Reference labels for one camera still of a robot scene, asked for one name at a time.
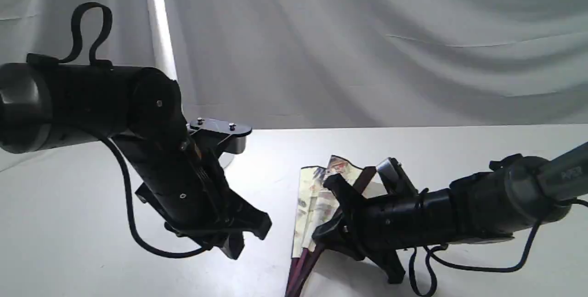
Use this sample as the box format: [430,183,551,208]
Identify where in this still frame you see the grey backdrop curtain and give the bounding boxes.
[1,0,588,129]

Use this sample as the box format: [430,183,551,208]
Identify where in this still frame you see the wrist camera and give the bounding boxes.
[187,117,253,157]
[376,157,418,196]

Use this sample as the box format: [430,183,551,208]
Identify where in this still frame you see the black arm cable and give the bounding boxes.
[25,2,207,259]
[408,198,588,297]

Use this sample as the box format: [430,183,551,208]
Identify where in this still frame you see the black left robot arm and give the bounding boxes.
[1,61,272,259]

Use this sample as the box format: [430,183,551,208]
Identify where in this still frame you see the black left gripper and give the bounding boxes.
[110,70,272,260]

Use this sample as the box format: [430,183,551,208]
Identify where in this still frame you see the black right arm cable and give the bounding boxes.
[408,198,588,297]

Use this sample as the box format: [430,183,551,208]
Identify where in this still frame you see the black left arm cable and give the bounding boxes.
[25,2,207,259]

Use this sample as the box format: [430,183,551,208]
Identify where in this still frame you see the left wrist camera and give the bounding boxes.
[187,117,253,157]

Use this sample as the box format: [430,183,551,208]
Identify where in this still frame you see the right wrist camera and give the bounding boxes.
[376,157,418,196]

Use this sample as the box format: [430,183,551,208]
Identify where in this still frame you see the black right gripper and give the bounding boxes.
[317,173,460,284]

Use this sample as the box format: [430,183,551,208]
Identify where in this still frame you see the painted paper folding fan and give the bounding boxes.
[285,155,370,297]

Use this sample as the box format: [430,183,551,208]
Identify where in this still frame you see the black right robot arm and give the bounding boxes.
[312,144,587,254]

